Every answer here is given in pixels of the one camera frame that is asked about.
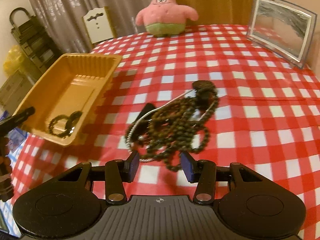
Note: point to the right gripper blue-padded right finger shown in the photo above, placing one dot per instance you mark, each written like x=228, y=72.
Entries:
x=202, y=172

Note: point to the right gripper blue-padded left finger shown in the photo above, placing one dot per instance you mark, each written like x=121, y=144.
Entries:
x=118, y=172

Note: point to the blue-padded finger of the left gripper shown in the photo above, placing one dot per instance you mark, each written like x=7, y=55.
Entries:
x=12, y=122

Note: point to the orange plastic tray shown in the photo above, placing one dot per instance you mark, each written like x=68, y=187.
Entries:
x=66, y=94

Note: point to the person's left hand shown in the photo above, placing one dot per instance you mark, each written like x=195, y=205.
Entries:
x=7, y=189

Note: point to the brown cardboard box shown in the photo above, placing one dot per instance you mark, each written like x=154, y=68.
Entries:
x=13, y=91

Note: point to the yellow plastic bag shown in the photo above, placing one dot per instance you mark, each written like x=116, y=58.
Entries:
x=14, y=61

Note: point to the red white checkered tablecloth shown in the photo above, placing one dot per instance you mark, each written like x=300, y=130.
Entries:
x=209, y=92

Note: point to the grey patterned curtain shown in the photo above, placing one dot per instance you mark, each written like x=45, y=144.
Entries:
x=63, y=20

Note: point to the white wooden chair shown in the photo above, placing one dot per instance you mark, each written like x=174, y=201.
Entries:
x=99, y=25

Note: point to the pink starfish plush toy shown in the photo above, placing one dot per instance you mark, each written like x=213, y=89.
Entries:
x=165, y=17

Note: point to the clear framed sand picture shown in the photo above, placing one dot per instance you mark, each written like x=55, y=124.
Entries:
x=284, y=28

